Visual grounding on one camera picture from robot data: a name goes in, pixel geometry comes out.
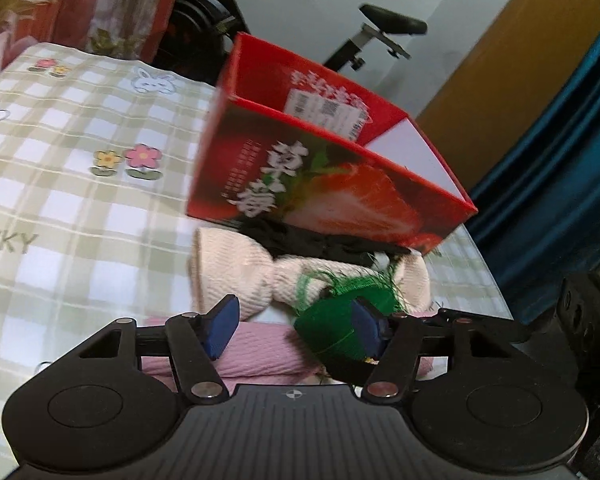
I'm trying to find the black exercise bike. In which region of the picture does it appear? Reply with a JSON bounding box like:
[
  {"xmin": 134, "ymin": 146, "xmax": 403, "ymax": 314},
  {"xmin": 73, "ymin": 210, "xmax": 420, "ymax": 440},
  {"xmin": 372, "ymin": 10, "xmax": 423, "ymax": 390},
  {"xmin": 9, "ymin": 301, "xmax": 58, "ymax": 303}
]
[{"xmin": 155, "ymin": 0, "xmax": 429, "ymax": 87}]

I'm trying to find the cream knitted towel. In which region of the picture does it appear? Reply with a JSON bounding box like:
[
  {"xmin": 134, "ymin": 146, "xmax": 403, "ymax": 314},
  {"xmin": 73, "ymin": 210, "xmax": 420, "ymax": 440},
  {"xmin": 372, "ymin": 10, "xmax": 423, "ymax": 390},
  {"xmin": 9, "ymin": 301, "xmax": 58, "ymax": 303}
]
[{"xmin": 190, "ymin": 227, "xmax": 434, "ymax": 324}]

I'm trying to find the blue curtain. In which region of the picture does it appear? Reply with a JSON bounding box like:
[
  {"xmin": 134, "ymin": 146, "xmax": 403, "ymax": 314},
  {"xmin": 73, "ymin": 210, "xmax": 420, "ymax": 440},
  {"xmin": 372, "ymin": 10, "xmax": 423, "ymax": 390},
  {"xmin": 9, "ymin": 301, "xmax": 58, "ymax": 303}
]
[{"xmin": 467, "ymin": 4, "xmax": 600, "ymax": 312}]

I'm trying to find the green fuzzy sock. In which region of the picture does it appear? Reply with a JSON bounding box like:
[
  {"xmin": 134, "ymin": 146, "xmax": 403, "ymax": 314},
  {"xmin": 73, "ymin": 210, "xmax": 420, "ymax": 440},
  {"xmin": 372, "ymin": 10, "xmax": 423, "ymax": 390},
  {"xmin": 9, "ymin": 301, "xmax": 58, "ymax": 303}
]
[{"xmin": 292, "ymin": 267, "xmax": 407, "ymax": 387}]

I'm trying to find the black cloth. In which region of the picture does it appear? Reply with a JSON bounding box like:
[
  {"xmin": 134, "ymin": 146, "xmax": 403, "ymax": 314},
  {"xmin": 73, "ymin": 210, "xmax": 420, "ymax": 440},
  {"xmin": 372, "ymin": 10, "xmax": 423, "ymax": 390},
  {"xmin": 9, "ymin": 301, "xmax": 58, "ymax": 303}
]
[{"xmin": 237, "ymin": 217, "xmax": 414, "ymax": 269}]

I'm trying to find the wooden door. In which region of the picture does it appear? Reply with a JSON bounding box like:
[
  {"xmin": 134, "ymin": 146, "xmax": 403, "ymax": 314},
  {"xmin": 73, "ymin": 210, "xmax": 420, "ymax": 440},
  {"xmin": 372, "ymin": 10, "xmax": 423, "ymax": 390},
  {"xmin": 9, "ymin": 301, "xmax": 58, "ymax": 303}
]
[{"xmin": 414, "ymin": 0, "xmax": 600, "ymax": 192}]

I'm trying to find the red printed backdrop cloth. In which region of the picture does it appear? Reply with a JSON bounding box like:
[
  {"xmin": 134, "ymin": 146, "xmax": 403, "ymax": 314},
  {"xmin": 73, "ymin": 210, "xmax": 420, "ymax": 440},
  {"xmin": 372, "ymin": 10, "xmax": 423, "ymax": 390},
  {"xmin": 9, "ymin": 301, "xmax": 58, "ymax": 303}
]
[{"xmin": 0, "ymin": 0, "xmax": 184, "ymax": 62}]

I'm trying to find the red strawberry print box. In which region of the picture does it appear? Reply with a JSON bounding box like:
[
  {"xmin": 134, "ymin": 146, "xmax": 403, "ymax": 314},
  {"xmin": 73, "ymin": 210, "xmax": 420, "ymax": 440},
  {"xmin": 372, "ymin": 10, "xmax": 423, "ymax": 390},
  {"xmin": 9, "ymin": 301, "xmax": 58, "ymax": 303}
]
[{"xmin": 186, "ymin": 31, "xmax": 480, "ymax": 257}]

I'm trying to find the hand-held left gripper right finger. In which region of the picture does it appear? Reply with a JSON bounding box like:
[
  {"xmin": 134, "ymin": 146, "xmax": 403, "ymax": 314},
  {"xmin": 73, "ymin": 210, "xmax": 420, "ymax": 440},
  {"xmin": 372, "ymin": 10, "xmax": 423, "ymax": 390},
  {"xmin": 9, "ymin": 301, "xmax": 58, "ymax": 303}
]
[{"xmin": 352, "ymin": 297, "xmax": 537, "ymax": 399}]

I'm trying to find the green checked bed sheet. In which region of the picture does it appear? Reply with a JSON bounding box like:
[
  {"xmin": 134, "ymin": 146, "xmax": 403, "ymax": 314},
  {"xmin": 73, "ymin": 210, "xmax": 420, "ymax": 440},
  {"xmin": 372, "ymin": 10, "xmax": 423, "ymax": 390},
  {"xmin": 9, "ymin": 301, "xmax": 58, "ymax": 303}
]
[{"xmin": 0, "ymin": 42, "xmax": 514, "ymax": 480}]

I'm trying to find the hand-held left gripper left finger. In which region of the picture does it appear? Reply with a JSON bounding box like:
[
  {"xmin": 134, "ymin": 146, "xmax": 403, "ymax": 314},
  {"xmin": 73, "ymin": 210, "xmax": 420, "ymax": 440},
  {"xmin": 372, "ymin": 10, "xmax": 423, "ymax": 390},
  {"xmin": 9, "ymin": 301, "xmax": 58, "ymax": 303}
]
[{"xmin": 77, "ymin": 294, "xmax": 241, "ymax": 402}]

